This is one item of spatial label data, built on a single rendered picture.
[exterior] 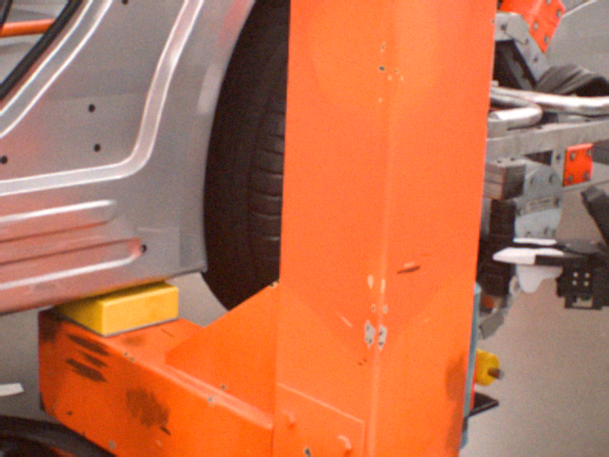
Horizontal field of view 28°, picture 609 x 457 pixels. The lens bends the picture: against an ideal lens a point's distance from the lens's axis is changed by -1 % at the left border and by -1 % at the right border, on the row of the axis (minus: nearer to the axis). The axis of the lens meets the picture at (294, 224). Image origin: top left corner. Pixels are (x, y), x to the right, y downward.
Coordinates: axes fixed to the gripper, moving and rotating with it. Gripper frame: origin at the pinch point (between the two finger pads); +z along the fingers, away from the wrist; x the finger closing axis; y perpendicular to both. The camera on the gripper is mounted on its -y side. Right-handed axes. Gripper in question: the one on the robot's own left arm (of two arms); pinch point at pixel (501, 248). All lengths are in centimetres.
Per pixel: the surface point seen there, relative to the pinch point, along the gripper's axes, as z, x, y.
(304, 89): 27.2, -32.3, -25.4
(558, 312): -53, 223, 83
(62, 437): 61, 1, 32
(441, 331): 10.9, -34.1, 0.5
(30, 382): 101, 141, 83
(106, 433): 54, -6, 28
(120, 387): 51, -9, 20
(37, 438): 65, 0, 33
